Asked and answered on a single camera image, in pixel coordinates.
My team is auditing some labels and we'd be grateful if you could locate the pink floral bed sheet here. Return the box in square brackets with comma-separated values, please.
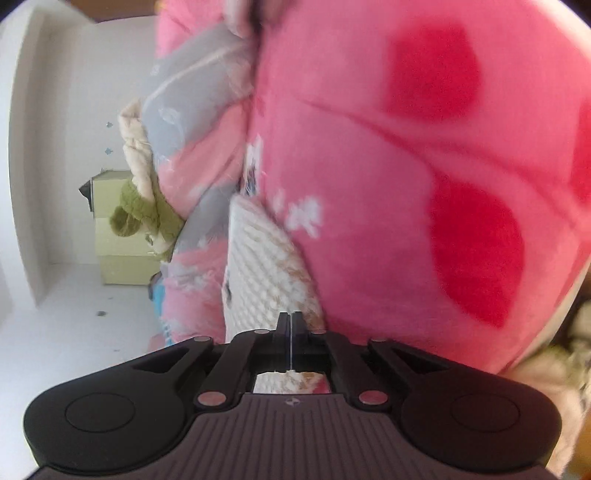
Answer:
[240, 0, 591, 374]

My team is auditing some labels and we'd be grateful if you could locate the beige white houndstooth coat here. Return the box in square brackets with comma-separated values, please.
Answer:
[221, 193, 333, 395]

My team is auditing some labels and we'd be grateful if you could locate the green white fleece garment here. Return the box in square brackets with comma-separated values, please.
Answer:
[107, 98, 186, 263]

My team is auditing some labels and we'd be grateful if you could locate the pale yellow wardrobe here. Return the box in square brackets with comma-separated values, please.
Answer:
[89, 169, 163, 285]

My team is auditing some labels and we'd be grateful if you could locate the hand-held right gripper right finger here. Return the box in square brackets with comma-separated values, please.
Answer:
[293, 312, 452, 411]

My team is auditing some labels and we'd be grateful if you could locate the pink grey leaf-print quilt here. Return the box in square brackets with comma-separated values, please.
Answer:
[140, 0, 266, 344]

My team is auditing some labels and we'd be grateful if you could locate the brown wooden door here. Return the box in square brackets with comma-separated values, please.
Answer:
[69, 0, 160, 23]

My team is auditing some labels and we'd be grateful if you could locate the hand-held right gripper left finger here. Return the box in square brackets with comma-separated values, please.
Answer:
[130, 312, 293, 411]

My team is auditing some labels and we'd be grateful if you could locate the blue floral quilt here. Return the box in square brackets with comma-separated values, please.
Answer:
[151, 284, 175, 347]

